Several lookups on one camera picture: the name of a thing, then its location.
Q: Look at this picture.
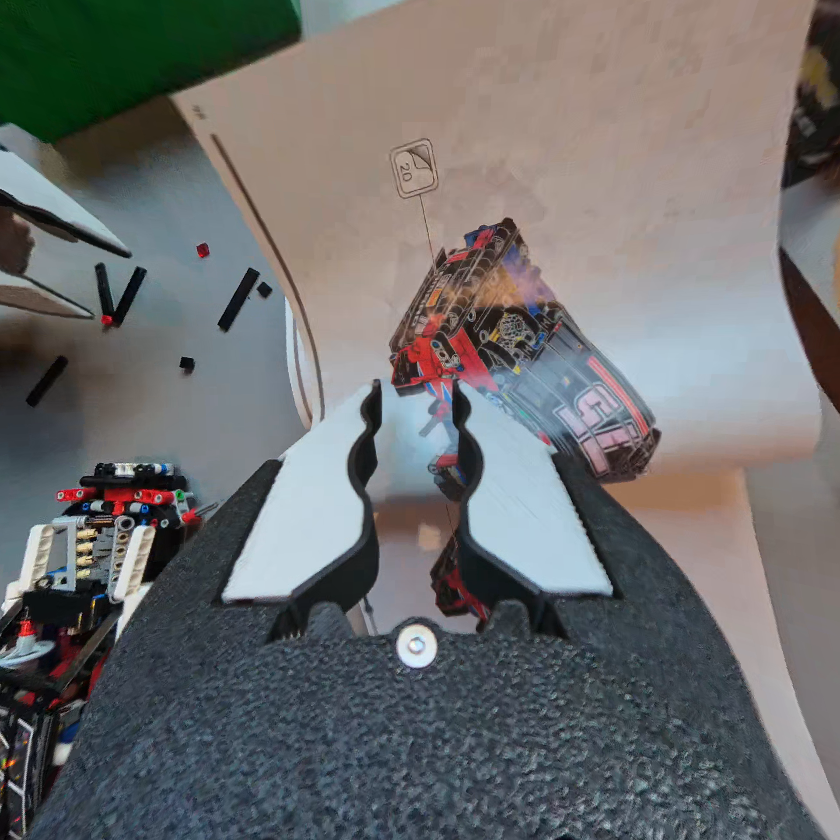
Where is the green storage bin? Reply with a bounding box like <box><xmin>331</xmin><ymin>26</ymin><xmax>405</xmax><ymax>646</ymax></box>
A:
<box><xmin>0</xmin><ymin>0</ymin><xmax>303</xmax><ymax>144</ymax></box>

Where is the long black smooth tile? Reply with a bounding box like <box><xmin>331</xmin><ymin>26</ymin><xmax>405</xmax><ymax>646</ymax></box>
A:
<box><xmin>217</xmin><ymin>267</ymin><xmax>261</xmax><ymax>332</ymax></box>

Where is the toy brick race car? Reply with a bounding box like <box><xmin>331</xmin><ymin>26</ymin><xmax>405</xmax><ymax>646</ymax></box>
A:
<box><xmin>0</xmin><ymin>461</ymin><xmax>221</xmax><ymax>840</ymax></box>

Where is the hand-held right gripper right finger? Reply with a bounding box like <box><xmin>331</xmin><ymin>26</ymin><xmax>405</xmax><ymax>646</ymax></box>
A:
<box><xmin>451</xmin><ymin>381</ymin><xmax>615</xmax><ymax>640</ymax></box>

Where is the black toy car box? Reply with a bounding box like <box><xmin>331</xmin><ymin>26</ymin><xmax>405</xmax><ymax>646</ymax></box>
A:
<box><xmin>781</xmin><ymin>0</ymin><xmax>840</xmax><ymax>191</ymax></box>

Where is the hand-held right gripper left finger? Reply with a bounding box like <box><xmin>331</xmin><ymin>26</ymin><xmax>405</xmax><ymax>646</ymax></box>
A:
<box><xmin>222</xmin><ymin>379</ymin><xmax>383</xmax><ymax>641</ymax></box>

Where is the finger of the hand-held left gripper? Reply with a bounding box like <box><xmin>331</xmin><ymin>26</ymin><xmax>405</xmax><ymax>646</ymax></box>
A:
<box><xmin>0</xmin><ymin>151</ymin><xmax>133</xmax><ymax>259</ymax></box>
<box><xmin>0</xmin><ymin>271</ymin><xmax>96</xmax><ymax>321</ymax></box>

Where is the grey desk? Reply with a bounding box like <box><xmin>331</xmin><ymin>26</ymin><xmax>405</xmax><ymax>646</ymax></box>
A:
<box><xmin>0</xmin><ymin>98</ymin><xmax>840</xmax><ymax>840</ymax></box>

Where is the toy car instruction booklet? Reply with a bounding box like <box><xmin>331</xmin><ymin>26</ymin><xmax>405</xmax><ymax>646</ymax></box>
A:
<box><xmin>169</xmin><ymin>0</ymin><xmax>840</xmax><ymax>840</ymax></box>

